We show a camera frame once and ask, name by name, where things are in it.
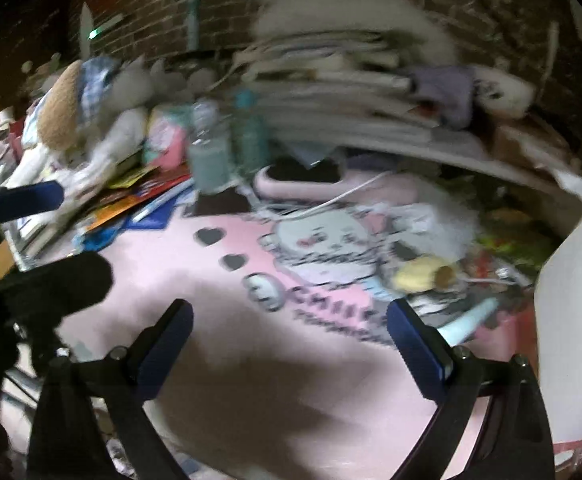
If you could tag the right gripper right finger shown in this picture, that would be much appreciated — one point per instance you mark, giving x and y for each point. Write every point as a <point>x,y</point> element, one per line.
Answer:
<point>425,353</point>

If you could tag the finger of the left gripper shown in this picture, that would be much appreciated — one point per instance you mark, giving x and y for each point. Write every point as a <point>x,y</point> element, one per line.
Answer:
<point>25,201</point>

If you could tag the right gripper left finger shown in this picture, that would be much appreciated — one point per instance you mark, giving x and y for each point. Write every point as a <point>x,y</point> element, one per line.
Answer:
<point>157,348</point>

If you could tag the light blue cosmetic tube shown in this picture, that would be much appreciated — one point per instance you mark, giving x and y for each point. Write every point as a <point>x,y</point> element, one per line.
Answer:
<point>462,328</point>

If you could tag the yellow plush toy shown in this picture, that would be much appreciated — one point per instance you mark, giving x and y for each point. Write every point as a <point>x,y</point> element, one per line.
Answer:
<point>423,274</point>

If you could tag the orange packet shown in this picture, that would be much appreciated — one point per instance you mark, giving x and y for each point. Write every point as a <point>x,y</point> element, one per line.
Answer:
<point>105,214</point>

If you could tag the white plush toy with cap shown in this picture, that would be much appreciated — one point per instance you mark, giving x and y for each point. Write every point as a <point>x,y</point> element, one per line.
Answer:
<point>91,119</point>

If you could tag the panda plush toy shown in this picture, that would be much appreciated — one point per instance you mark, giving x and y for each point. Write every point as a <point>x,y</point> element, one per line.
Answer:
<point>436,224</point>

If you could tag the blue packet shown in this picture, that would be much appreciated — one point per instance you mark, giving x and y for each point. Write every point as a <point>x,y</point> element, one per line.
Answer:
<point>156,219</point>

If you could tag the pink desk mat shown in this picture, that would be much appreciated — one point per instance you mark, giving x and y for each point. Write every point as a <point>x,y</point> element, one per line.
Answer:
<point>289,372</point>

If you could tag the pink cartoon cardboard box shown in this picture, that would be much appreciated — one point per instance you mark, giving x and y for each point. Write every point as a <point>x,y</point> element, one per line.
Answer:
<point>558,306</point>

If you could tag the pink kotex pack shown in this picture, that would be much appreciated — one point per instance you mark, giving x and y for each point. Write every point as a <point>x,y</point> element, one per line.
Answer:
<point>167,129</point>

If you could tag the clear liquid bottle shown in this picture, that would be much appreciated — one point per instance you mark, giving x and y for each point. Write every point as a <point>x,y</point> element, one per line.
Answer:
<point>209,149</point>

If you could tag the teal bottle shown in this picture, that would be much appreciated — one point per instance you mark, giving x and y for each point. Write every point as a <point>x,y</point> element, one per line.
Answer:
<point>250,135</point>

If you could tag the purple cloth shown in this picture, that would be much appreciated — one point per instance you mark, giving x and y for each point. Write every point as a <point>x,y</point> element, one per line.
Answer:
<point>450,88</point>

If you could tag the panda ceramic bowl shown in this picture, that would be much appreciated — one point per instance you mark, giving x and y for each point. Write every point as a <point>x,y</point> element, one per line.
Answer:
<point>501,94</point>

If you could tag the stack of books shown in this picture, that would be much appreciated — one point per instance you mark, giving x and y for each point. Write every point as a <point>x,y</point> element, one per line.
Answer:
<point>326,84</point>

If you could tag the white fluffy fur piece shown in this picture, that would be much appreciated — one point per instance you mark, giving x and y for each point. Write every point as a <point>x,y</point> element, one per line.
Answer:
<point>401,18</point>

